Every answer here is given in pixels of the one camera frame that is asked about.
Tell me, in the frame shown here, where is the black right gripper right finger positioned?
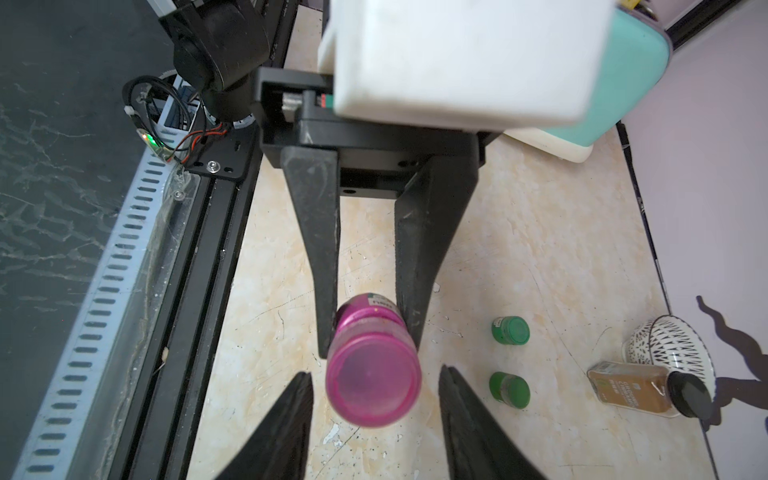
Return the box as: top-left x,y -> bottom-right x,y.
438,365 -> 544,479

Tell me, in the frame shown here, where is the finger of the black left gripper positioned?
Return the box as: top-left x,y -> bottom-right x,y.
280,146 -> 341,359

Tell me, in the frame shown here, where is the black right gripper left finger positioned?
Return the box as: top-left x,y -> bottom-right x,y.
218,372 -> 314,480

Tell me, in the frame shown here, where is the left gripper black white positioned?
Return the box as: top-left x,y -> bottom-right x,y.
251,1 -> 615,345

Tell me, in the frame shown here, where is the magenta paint jar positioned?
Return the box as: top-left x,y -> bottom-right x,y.
325,293 -> 422,428

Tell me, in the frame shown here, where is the green paint jar with label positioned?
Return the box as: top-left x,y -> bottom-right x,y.
491,316 -> 531,346

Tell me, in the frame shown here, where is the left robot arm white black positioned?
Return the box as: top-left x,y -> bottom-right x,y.
156,1 -> 617,356

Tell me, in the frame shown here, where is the spice jar with black cap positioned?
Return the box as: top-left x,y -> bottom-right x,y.
587,361 -> 714,420

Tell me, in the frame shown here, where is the black white patterned bowl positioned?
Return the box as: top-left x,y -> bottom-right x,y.
621,315 -> 716,398

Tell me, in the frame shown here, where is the mint green toaster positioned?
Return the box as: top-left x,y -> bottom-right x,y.
504,6 -> 673,163

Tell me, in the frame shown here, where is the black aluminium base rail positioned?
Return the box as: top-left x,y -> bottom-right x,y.
108,125 -> 262,479

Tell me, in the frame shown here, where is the white slotted cable duct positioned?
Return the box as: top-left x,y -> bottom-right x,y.
10,77 -> 200,479

